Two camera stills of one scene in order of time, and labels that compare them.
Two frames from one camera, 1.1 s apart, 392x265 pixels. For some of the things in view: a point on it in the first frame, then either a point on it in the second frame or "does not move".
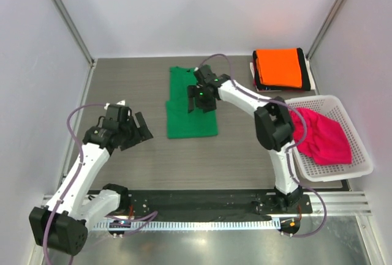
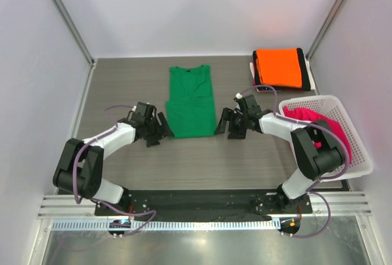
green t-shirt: (180, 123) does not move
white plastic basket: (331, 106) does not move
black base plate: (185, 205) does not move
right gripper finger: (191, 94) -> (223, 126)
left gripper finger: (144, 129) -> (166, 130)
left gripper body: (129, 130) -> (154, 130)
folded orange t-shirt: (278, 67) does not move
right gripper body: (203, 100) -> (238, 125)
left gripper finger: (131, 143) -> (153, 141)
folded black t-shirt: (260, 87) does not move
